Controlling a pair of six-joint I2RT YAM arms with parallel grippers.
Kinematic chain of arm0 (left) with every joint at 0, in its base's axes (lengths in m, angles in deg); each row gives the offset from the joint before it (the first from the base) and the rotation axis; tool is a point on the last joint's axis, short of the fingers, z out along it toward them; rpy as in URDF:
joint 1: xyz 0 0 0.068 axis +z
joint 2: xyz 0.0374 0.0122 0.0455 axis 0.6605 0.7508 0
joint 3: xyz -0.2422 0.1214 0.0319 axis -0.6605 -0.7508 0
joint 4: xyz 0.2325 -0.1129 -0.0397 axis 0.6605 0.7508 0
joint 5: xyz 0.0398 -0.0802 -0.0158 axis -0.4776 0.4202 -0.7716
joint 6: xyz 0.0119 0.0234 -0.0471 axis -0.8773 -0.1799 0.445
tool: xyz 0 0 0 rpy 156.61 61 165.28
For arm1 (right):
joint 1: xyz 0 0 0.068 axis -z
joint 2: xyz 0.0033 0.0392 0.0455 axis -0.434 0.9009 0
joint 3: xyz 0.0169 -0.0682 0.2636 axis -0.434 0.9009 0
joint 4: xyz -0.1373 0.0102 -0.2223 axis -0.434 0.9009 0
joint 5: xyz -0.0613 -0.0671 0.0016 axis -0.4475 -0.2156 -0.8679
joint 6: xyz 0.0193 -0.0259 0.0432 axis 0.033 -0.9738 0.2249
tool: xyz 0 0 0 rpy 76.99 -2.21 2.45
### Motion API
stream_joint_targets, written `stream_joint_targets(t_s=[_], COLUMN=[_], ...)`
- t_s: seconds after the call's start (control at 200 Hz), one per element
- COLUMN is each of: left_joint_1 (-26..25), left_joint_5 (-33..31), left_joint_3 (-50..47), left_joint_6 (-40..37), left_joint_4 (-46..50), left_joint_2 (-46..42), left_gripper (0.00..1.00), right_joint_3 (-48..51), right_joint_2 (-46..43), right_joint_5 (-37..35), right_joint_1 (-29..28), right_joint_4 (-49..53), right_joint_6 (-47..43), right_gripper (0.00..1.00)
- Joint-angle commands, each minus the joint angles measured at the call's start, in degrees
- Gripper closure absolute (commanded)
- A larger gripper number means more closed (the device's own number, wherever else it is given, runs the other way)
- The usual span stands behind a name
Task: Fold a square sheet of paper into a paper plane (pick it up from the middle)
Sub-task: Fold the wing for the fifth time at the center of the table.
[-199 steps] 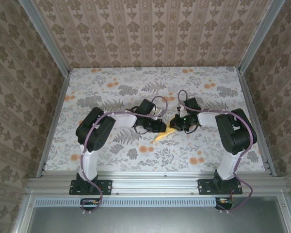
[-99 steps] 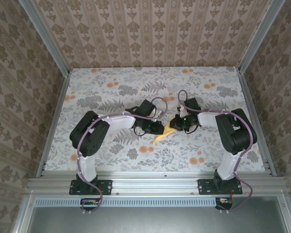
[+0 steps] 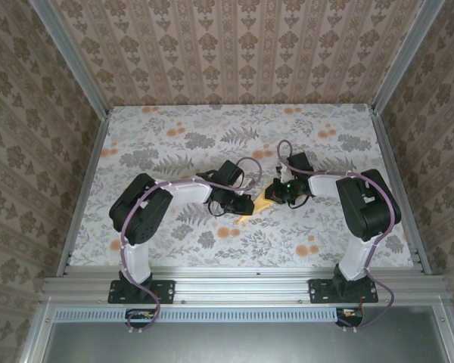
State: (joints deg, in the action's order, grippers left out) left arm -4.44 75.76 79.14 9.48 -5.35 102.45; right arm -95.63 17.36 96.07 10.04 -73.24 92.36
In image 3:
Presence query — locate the pale yellow paper sheet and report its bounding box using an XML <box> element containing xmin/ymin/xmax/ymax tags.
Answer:
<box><xmin>237</xmin><ymin>185</ymin><xmax>275</xmax><ymax>225</ymax></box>

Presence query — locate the grey metal sheet panel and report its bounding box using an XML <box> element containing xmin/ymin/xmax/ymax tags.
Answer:
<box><xmin>41</xmin><ymin>321</ymin><xmax>454</xmax><ymax>363</ymax></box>

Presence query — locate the floral patterned table cover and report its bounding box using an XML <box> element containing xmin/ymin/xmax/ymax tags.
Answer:
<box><xmin>66</xmin><ymin>104</ymin><xmax>417</xmax><ymax>269</ymax></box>

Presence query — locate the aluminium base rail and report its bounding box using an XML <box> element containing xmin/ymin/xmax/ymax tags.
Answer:
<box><xmin>41</xmin><ymin>266</ymin><xmax>449</xmax><ymax>303</ymax></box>

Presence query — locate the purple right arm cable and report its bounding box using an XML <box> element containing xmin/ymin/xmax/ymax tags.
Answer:
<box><xmin>278</xmin><ymin>139</ymin><xmax>398</xmax><ymax>334</ymax></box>

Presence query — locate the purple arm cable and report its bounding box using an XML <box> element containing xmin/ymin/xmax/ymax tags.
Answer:
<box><xmin>278</xmin><ymin>139</ymin><xmax>398</xmax><ymax>334</ymax></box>
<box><xmin>120</xmin><ymin>157</ymin><xmax>264</xmax><ymax>336</ymax></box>

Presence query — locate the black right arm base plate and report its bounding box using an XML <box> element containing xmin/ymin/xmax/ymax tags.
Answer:
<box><xmin>308</xmin><ymin>278</ymin><xmax>379</xmax><ymax>304</ymax></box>

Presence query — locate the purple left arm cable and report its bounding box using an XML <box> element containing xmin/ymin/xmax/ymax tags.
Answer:
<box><xmin>120</xmin><ymin>157</ymin><xmax>264</xmax><ymax>336</ymax></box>

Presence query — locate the slotted grey cable duct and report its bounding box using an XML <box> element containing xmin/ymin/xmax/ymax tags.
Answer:
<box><xmin>54</xmin><ymin>306</ymin><xmax>364</xmax><ymax>323</ymax></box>

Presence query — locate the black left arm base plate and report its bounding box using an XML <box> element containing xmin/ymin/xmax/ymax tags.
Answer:
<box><xmin>107</xmin><ymin>278</ymin><xmax>176</xmax><ymax>304</ymax></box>

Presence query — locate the aluminium side rail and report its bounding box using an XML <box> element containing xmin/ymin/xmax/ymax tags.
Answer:
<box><xmin>56</xmin><ymin>113</ymin><xmax>110</xmax><ymax>277</ymax></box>
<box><xmin>370</xmin><ymin>109</ymin><xmax>432</xmax><ymax>275</ymax></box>

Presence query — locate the aluminium frame post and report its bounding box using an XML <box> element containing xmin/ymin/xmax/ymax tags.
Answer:
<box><xmin>33</xmin><ymin>0</ymin><xmax>110</xmax><ymax>120</ymax></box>
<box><xmin>372</xmin><ymin>0</ymin><xmax>446</xmax><ymax>114</ymax></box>

